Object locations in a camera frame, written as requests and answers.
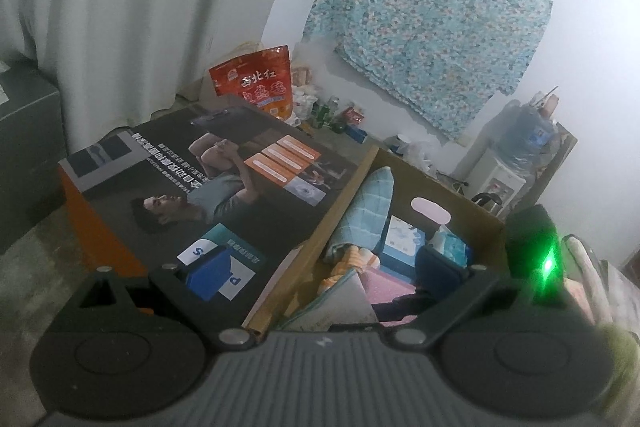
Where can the blue face mask box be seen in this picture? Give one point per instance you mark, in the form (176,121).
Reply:
(402,242)

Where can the pink textured cloth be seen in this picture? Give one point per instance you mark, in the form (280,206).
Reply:
(392,289)

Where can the crumpled clear plastic bag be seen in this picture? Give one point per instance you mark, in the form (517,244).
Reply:
(422,154)

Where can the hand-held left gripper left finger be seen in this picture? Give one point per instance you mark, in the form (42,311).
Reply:
(210,277)

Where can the blue white wipes pack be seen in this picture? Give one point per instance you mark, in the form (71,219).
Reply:
(450,244)

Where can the white food packets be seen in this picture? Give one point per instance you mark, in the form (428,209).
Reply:
(305,94)

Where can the small blue box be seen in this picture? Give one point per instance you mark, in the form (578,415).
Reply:
(358,135)

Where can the white curtain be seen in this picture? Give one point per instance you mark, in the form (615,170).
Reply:
(125,7)

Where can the grey cabinet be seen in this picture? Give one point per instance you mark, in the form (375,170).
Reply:
(25,147)

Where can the red snack bag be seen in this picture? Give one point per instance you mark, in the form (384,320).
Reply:
(255,82)

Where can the large water bottle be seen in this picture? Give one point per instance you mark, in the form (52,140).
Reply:
(525,137)

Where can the brown cardboard box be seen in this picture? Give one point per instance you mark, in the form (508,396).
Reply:
(450,194)

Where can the brown patterned board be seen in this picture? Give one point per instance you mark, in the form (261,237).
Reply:
(562,157)

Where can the white rolled quilt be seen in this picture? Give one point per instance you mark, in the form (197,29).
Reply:
(585,277)

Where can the large dark printed box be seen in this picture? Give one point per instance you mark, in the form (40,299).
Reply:
(175,167)

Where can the white blue packet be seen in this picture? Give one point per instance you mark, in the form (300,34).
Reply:
(335,307)

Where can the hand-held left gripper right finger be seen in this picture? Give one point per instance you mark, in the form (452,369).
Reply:
(440,267)

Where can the blue checked towel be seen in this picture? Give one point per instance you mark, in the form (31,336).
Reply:
(365,212)

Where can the orange white cloth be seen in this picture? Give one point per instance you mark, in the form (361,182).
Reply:
(350,262)

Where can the blue floral wall cloth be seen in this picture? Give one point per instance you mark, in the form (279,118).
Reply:
(425,17)

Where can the green glass bottle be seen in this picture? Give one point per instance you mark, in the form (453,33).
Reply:
(320,113)
(336,119)

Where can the small red packet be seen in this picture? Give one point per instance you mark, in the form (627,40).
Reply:
(355,115)

